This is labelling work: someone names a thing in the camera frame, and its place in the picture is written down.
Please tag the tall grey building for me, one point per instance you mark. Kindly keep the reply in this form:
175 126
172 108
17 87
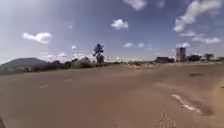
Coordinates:
181 54

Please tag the row of bushes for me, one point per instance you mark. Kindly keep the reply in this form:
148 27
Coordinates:
60 65

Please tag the tall dark tree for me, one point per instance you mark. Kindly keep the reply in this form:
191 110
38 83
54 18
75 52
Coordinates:
98 53

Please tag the row of distant trees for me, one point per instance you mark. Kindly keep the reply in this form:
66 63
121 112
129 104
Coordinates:
201 57

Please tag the dark hill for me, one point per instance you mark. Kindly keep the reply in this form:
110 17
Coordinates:
23 62

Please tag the low dark building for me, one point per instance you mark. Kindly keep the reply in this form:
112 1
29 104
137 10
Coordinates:
163 59

